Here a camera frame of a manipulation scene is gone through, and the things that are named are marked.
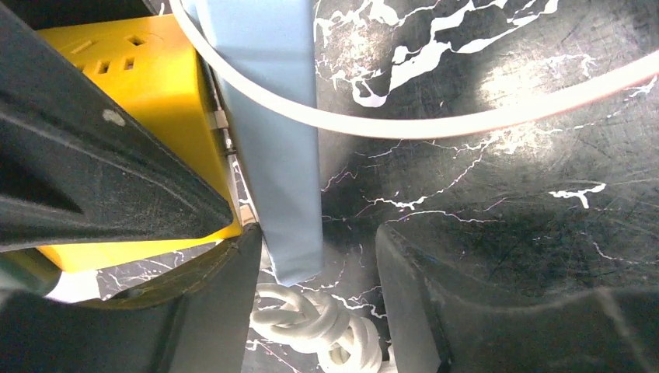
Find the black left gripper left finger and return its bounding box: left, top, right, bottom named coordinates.
left=1, top=224, right=262, bottom=372

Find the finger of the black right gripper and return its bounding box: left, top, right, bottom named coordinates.
left=1, top=6, right=233, bottom=251

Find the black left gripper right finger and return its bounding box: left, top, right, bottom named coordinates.
left=375, top=225, right=658, bottom=372

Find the green and yellow adapter stack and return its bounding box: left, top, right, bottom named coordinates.
left=36, top=14, right=243, bottom=274

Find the light blue socket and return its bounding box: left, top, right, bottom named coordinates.
left=183, top=1, right=323, bottom=286

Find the thin pink charging cable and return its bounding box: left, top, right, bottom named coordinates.
left=169, top=0, right=659, bottom=141

